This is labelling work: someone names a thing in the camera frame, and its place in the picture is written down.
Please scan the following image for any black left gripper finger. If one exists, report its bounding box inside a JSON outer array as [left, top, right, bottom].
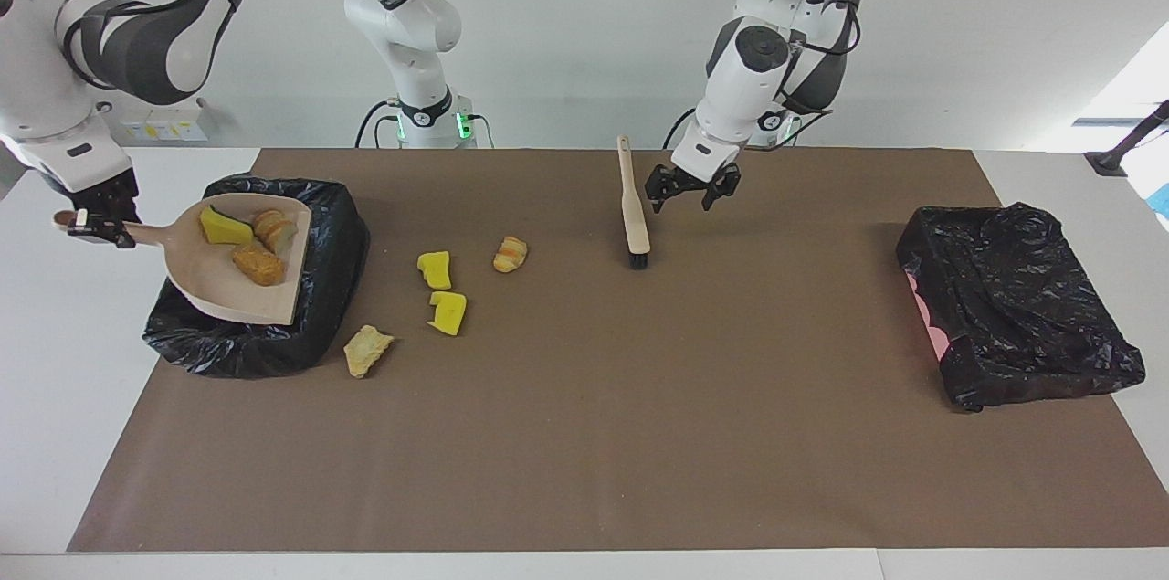
[[701, 164, 742, 212], [645, 167, 681, 214]]

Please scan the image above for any beige hand brush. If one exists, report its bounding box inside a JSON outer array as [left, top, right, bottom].
[[617, 135, 652, 270]]

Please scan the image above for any yellow sponge wedge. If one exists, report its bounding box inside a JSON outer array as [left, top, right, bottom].
[[199, 206, 255, 247]]

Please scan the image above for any beige plastic dustpan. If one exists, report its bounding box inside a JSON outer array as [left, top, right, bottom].
[[53, 193, 313, 326]]

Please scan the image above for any brown bread loaf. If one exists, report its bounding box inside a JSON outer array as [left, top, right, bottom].
[[232, 239, 287, 288]]

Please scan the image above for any long flaky croissant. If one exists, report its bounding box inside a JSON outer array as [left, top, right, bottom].
[[251, 209, 300, 257]]

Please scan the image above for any small round croissant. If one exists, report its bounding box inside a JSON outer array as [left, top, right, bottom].
[[493, 236, 529, 274]]

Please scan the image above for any yellow sponge piece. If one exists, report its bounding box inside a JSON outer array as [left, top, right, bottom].
[[417, 251, 453, 291], [427, 290, 468, 338]]

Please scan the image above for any pale flaky pastry piece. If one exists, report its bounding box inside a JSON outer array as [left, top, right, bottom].
[[343, 324, 395, 379]]

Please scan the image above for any black bag lined pink bin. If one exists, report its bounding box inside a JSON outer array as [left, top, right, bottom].
[[895, 202, 1147, 414]]

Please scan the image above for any brown table mat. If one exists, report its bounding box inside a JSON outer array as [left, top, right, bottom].
[[68, 148, 1169, 554]]

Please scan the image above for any black left base cable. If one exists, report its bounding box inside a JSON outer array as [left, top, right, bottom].
[[663, 105, 700, 149]]

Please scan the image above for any black base cable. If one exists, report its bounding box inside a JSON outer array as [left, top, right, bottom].
[[663, 105, 700, 149], [354, 99, 403, 149]]

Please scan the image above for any white wall socket box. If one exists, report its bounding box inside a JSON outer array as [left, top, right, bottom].
[[121, 100, 209, 142]]

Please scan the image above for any black right base cable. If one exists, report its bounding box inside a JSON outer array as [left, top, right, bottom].
[[354, 99, 403, 149]]

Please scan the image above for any black camera stand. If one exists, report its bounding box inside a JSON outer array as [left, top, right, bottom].
[[1085, 100, 1169, 177]]

